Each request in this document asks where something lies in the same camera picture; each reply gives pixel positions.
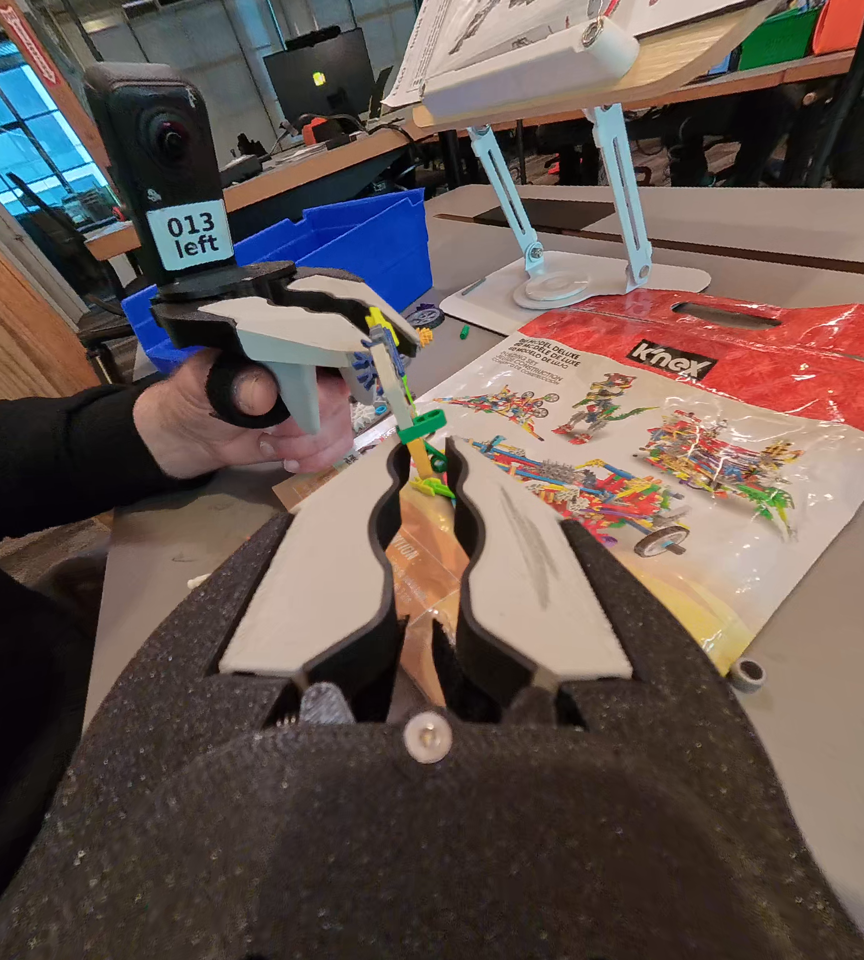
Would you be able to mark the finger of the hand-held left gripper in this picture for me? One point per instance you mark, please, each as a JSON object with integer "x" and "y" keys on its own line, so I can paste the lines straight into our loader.
{"x": 342, "y": 289}
{"x": 289, "y": 334}

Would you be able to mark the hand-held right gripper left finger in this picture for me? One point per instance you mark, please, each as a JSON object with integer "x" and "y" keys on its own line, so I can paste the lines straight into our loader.
{"x": 304, "y": 592}

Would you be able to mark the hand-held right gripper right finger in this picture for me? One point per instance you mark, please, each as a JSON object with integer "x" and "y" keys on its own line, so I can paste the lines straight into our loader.
{"x": 544, "y": 600}

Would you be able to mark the small multicolour toy assembly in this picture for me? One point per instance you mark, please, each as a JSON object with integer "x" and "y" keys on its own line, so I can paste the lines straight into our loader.
{"x": 390, "y": 375}

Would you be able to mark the person's left forearm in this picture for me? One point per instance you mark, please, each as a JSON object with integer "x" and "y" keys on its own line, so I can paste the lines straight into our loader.
{"x": 41, "y": 465}

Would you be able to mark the person's left hand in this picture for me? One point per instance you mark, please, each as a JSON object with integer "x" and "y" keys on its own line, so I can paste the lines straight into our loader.
{"x": 176, "y": 427}

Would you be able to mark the large blue plastic bin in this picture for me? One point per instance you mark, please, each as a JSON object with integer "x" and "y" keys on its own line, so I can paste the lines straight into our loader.
{"x": 372, "y": 240}

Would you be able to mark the grey wheel with black tyre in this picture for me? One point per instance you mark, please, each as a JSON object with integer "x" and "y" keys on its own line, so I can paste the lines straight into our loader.
{"x": 424, "y": 316}

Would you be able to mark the white toy rod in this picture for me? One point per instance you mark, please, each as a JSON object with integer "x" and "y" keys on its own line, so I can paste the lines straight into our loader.
{"x": 197, "y": 581}

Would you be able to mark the white snowflake connector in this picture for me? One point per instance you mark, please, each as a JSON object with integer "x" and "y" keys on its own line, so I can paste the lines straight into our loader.
{"x": 363, "y": 418}

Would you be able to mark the wooden background desk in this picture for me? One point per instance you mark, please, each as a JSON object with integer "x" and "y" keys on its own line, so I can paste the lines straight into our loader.
{"x": 312, "y": 161}

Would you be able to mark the wooden cabinet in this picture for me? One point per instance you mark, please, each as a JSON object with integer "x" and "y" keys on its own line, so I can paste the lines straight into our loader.
{"x": 4, "y": 322}

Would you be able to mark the computer monitor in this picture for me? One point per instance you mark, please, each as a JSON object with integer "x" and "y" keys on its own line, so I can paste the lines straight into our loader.
{"x": 319, "y": 75}

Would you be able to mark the small grey spacer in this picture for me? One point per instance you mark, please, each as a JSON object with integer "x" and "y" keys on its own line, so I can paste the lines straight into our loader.
{"x": 747, "y": 675}

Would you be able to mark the white adjustable book stand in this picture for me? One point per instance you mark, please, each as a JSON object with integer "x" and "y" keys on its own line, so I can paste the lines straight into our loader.
{"x": 574, "y": 281}

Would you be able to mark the large window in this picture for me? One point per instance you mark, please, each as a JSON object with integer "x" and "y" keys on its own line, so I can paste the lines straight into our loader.
{"x": 19, "y": 142}

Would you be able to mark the construction toy set plastic bag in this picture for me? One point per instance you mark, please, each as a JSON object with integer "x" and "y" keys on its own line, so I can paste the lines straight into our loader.
{"x": 702, "y": 420}

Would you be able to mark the instruction booklet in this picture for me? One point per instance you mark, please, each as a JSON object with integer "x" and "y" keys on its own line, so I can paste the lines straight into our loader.
{"x": 477, "y": 30}

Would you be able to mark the red hanging banner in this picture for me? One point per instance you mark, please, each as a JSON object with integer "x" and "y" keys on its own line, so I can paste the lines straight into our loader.
{"x": 26, "y": 45}

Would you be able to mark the person's black top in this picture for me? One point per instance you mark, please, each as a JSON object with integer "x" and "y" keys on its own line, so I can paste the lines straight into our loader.
{"x": 4, "y": 712}

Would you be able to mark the green plastic bin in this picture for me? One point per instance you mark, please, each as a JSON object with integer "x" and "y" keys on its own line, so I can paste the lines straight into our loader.
{"x": 777, "y": 37}

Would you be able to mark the orange plastic bin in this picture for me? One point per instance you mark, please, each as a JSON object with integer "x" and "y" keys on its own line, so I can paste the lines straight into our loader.
{"x": 841, "y": 26}

